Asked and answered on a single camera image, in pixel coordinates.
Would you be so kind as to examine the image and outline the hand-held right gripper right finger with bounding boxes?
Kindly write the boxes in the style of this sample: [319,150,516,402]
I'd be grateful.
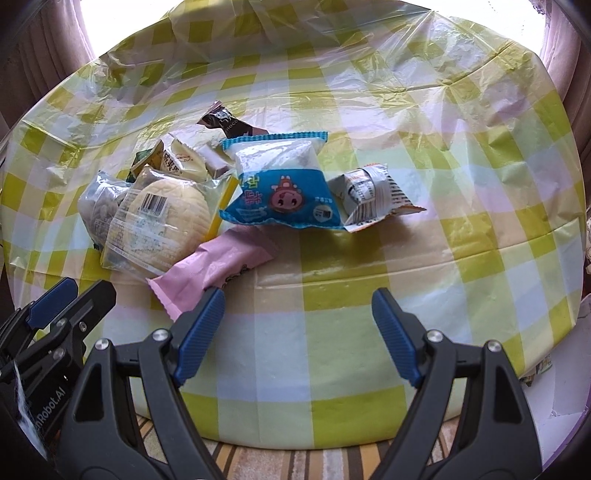
[369,288,536,480]

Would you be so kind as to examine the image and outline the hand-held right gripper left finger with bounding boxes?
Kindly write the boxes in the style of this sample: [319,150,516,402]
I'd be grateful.
[60,287,227,480]

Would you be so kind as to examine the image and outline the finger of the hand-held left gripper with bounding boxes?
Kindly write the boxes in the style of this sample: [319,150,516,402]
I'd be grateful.
[0,277,79,344]
[0,279,116,371]

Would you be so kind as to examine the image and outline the pink snack packet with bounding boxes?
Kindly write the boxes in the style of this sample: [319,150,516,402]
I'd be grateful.
[146,229,280,322]

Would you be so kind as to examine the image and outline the white cardboard box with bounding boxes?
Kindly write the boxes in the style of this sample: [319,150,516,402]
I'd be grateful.
[519,293,591,476]

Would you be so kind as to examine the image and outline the cream snack packet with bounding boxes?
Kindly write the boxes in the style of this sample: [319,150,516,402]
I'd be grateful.
[161,134,209,182]

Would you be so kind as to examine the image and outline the green checkered plastic tablecloth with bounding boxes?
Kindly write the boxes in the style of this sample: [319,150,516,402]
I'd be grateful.
[0,0,585,450]

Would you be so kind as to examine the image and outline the grey nut packet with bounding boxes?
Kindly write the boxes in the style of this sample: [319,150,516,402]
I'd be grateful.
[78,171,134,253]

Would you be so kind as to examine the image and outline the clear melon bread packet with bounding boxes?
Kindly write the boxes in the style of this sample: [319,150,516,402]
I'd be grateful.
[100,167,232,273]

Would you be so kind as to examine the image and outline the grey white crumpled packet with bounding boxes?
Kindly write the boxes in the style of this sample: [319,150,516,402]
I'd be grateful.
[328,163,427,233]

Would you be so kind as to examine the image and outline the green yellow small packet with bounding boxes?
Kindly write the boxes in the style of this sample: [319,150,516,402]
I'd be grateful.
[129,140,168,182]

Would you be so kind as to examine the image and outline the striped towel blanket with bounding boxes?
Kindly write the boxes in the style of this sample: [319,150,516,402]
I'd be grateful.
[134,411,467,480]

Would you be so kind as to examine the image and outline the blue pig print packet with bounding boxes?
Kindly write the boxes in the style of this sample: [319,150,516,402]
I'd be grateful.
[218,131,345,230]

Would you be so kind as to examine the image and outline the brown chocolate packet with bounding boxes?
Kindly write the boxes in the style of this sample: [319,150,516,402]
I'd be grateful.
[197,102,271,139]

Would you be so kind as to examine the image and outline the pink curtain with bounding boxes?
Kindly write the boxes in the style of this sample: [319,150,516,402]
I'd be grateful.
[0,0,95,134]
[539,14,591,155]

